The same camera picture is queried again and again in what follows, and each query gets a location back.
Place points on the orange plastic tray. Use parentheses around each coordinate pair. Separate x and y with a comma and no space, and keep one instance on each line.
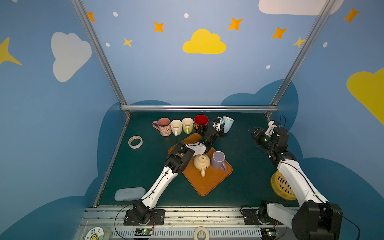
(213,177)

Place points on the aluminium frame right post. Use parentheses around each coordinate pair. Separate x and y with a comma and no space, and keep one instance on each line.
(304,50)

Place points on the aluminium frame back bar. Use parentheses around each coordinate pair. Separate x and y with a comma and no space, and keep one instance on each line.
(171,108)

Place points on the cream white mug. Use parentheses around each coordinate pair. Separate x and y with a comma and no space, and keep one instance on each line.
(176,127)

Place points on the pink ghost mug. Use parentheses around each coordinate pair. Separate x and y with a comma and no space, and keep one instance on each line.
(163,125)

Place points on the beige ceramic teapot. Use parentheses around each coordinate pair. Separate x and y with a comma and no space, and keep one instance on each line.
(202,162)

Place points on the white tape roll front centre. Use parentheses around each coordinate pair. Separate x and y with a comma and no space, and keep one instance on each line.
(201,231)

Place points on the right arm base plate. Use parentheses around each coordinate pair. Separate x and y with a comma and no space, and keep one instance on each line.
(252,217)

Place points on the aluminium frame left post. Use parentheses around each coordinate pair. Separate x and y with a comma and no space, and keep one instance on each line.
(88,26)

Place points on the lavender mug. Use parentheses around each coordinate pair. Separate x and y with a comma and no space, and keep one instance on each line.
(218,161)

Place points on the light blue mug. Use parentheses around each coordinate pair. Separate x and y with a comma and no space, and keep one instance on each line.
(226,124)

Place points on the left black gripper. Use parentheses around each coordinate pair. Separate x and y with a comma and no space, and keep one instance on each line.
(214,129)

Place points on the masking tape roll on table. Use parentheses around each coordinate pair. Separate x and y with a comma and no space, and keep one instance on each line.
(135,142)

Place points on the aluminium frame post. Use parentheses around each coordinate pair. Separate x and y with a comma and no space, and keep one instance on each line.
(304,50)
(88,26)

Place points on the light green mug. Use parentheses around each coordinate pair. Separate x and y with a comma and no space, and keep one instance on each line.
(188,125)

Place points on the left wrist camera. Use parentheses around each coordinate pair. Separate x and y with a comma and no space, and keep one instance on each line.
(218,124)

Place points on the green label sticker roll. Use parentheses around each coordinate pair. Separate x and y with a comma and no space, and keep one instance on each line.
(96,233)

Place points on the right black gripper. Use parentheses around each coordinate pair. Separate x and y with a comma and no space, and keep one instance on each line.
(258,133)

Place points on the grey sponge pad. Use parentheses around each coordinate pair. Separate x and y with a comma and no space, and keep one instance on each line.
(129,194)

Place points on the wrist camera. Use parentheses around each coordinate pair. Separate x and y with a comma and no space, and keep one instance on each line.
(271,126)
(218,124)

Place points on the aluminium front rail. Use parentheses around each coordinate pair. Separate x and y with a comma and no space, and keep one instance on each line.
(223,223)

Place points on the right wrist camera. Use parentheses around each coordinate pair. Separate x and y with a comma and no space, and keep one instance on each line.
(271,126)

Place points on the yellow plastic basket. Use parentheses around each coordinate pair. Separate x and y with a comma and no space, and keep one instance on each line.
(281,187)

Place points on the black skull mug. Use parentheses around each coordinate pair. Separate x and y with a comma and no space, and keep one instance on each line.
(201,124)

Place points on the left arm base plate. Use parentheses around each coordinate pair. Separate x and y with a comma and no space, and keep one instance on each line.
(153,217)

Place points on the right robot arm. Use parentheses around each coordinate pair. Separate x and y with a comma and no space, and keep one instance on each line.
(316,218)

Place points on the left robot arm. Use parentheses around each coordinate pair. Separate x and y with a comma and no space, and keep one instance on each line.
(177,161)

